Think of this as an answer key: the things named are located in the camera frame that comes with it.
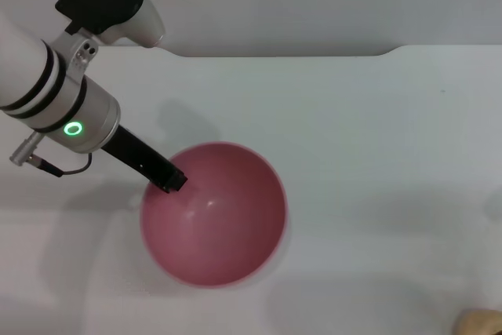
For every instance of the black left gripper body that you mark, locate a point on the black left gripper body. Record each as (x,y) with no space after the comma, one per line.
(133,152)

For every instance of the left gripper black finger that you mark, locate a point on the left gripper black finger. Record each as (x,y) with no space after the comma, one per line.
(172,180)

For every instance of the pink plastic bowl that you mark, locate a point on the pink plastic bowl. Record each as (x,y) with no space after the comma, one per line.
(219,233)

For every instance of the beige egg yolk pastry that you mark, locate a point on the beige egg yolk pastry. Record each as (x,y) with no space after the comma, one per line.
(480,323)

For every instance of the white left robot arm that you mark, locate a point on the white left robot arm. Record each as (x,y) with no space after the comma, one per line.
(35,88)

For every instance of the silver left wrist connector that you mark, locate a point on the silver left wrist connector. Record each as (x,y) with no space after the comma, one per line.
(25,150)

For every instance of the silver left camera bracket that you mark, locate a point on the silver left camera bracket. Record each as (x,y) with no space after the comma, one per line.
(78,52)

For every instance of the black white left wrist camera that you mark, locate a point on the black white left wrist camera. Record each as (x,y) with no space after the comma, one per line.
(102,1)

